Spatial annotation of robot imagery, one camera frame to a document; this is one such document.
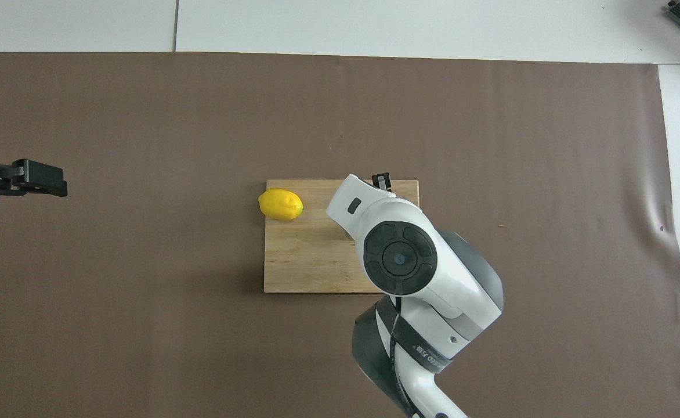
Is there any yellow lemon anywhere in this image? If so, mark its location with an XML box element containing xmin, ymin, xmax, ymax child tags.
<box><xmin>258</xmin><ymin>188</ymin><xmax>305</xmax><ymax>221</ymax></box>

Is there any wooden cutting board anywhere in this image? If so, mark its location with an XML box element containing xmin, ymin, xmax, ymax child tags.
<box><xmin>263</xmin><ymin>179</ymin><xmax>421</xmax><ymax>294</ymax></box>

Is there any brown paper table mat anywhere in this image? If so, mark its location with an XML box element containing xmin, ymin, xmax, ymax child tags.
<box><xmin>0</xmin><ymin>51</ymin><xmax>680</xmax><ymax>418</ymax></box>

